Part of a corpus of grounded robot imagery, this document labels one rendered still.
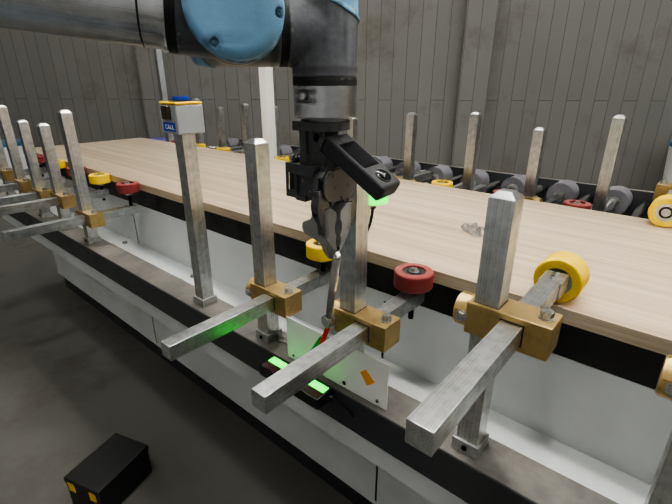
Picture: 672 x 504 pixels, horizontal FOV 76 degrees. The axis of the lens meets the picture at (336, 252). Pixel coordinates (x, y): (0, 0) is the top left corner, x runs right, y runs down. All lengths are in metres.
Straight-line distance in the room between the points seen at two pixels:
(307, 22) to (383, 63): 4.35
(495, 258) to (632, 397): 0.39
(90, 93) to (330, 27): 5.38
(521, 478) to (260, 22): 0.71
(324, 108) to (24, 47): 5.81
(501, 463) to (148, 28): 0.75
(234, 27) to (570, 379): 0.78
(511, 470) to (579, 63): 4.83
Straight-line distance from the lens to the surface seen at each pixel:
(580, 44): 5.34
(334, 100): 0.60
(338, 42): 0.60
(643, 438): 0.94
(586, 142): 5.46
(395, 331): 0.78
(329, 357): 0.70
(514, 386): 0.96
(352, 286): 0.76
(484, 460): 0.79
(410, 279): 0.85
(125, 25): 0.47
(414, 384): 1.04
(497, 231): 0.60
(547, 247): 1.12
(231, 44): 0.44
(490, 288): 0.63
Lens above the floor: 1.26
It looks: 22 degrees down
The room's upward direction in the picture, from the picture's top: straight up
